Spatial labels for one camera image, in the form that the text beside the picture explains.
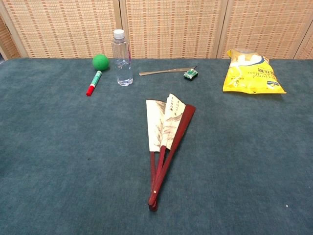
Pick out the red folding paper fan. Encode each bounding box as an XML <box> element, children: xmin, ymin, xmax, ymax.
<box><xmin>146</xmin><ymin>93</ymin><xmax>197</xmax><ymax>212</ymax></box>

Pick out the beige flat stick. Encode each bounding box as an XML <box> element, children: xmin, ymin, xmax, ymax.
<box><xmin>138</xmin><ymin>67</ymin><xmax>194</xmax><ymax>76</ymax></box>

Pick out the clear plastic water bottle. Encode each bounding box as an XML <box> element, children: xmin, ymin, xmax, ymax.
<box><xmin>111</xmin><ymin>29</ymin><xmax>134</xmax><ymax>87</ymax></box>

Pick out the green red marker pen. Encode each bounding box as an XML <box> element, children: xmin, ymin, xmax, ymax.
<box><xmin>86</xmin><ymin>70</ymin><xmax>103</xmax><ymax>97</ymax></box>

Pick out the green foam ball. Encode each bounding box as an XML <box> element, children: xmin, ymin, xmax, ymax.
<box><xmin>92</xmin><ymin>53</ymin><xmax>110</xmax><ymax>71</ymax></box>

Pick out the teal table cover cloth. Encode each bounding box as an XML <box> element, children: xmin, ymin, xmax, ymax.
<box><xmin>0</xmin><ymin>57</ymin><xmax>313</xmax><ymax>235</ymax></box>

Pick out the yellow snack bag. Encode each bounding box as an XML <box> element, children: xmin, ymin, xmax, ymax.
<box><xmin>222</xmin><ymin>48</ymin><xmax>287</xmax><ymax>95</ymax></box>

